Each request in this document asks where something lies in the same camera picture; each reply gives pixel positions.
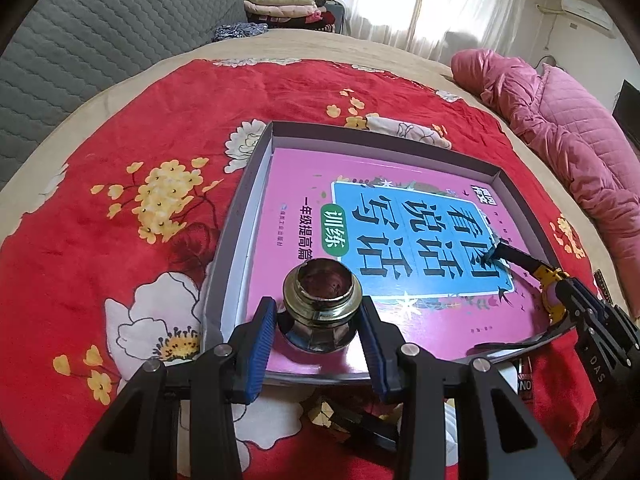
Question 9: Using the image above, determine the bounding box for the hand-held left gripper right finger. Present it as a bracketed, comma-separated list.
[357, 296, 576, 480]

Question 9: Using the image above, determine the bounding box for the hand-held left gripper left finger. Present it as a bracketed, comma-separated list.
[65, 297, 278, 480]

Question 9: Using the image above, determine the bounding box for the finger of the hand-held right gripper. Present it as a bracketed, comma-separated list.
[574, 305, 610, 342]
[559, 276, 620, 320]

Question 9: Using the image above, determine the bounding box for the black clip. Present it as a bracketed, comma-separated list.
[307, 395, 401, 453]

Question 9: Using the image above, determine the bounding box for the glass ink bottle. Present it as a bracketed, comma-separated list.
[277, 257, 363, 356]

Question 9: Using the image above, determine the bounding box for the grey cardboard box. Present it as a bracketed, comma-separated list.
[200, 121, 576, 378]

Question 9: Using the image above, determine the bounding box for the pink book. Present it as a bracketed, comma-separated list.
[240, 149, 556, 376]

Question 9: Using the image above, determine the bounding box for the pink quilted jacket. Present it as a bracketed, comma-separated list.
[450, 49, 640, 316]

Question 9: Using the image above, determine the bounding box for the black television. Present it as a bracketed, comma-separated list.
[612, 79, 640, 156]

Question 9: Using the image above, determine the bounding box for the red floral blanket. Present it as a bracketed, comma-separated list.
[0, 57, 616, 480]

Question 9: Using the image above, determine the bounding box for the white air conditioner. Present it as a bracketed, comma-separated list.
[560, 0, 616, 36]

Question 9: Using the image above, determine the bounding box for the beige bed sheet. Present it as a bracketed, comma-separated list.
[0, 25, 640, 321]

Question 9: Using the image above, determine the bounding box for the blue patterned cloth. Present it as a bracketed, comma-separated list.
[212, 22, 266, 43]

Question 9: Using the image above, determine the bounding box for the white curtain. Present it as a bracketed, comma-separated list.
[315, 0, 546, 56]

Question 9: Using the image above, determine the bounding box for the pile of folded clothes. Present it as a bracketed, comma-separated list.
[242, 0, 346, 33]

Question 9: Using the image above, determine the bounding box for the grey quilted sofa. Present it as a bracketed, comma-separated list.
[0, 0, 248, 176]

